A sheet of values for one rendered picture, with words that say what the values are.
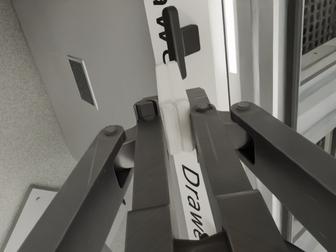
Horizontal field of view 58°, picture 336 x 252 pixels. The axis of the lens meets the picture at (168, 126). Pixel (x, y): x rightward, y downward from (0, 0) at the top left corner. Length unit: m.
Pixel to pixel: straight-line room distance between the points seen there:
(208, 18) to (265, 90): 0.09
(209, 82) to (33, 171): 1.06
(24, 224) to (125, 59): 1.00
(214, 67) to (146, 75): 0.17
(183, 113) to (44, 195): 1.22
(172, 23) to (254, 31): 0.08
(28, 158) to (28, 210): 0.21
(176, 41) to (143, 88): 0.21
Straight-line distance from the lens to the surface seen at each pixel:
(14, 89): 1.20
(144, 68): 0.48
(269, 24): 0.29
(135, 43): 0.47
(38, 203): 1.35
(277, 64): 0.30
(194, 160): 0.43
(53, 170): 1.35
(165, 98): 0.16
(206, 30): 0.32
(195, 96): 0.17
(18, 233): 1.40
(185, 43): 0.32
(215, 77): 0.33
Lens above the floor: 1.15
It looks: 47 degrees down
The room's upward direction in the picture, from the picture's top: 115 degrees clockwise
